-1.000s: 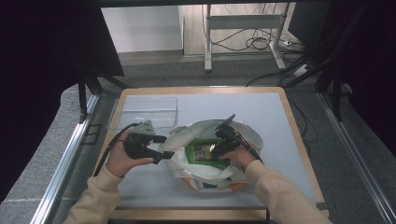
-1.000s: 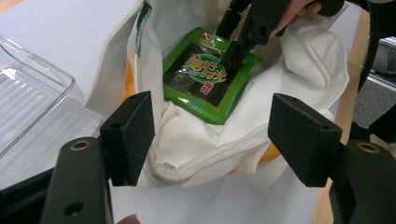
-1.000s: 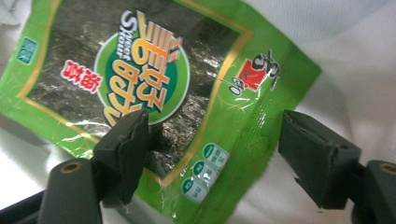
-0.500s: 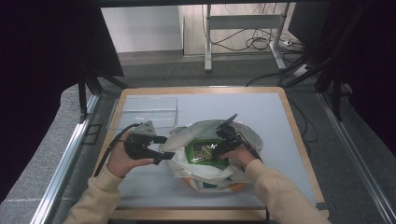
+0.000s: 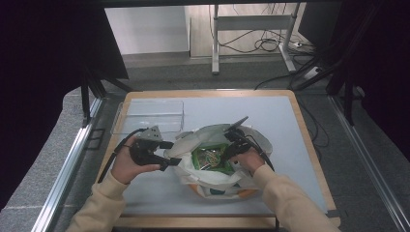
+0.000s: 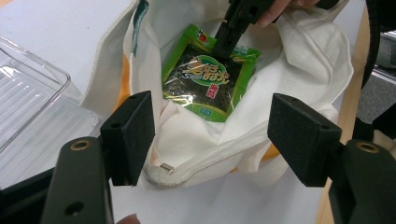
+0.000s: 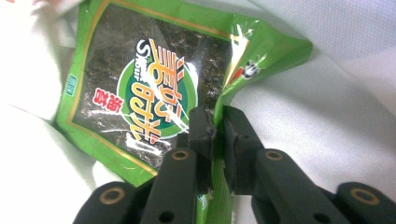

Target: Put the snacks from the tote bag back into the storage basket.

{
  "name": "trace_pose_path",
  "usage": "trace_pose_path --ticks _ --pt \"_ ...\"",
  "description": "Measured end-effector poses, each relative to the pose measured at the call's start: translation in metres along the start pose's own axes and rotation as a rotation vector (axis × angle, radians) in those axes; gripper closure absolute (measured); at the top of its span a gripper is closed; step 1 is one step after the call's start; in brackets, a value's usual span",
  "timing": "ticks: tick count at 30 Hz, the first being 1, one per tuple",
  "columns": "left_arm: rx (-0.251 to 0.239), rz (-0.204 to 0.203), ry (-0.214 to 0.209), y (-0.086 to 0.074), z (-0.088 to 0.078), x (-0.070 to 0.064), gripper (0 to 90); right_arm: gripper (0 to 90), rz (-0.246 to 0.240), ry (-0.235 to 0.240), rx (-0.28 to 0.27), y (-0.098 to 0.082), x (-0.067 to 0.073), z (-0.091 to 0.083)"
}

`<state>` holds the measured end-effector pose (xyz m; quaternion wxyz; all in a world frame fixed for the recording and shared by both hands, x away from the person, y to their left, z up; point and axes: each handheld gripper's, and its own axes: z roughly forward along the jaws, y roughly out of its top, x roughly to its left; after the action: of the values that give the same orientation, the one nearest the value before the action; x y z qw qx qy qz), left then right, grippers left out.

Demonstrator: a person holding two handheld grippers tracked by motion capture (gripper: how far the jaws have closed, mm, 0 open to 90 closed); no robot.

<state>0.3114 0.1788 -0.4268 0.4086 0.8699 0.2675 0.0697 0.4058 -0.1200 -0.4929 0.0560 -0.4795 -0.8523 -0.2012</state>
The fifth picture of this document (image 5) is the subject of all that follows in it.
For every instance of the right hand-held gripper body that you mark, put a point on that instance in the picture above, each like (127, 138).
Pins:
(240, 143)

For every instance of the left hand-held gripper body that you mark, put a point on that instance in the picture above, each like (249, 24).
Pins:
(145, 153)

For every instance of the green box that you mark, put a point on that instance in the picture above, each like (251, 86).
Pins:
(206, 159)

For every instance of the white canvas bag green orange print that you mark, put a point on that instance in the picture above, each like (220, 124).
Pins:
(193, 180)

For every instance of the person's right hand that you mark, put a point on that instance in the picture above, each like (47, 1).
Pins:
(251, 161)

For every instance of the person's left hand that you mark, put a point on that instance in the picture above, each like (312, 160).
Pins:
(124, 167)

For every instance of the clear plastic box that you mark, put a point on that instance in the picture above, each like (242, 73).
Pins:
(151, 116)

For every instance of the pale grey table mat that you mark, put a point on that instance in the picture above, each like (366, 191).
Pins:
(257, 109)

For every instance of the black metal stand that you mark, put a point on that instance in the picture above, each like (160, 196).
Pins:
(348, 96)
(85, 96)

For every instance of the white power strip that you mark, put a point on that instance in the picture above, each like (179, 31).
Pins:
(312, 72)

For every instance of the grey tape piece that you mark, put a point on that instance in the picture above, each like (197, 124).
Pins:
(336, 213)

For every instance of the dark curtain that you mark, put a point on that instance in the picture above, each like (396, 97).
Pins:
(390, 64)
(38, 64)

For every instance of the aluminium rail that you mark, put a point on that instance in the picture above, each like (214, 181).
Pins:
(64, 180)
(370, 170)

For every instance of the white metal desk frame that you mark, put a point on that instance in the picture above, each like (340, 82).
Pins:
(248, 22)

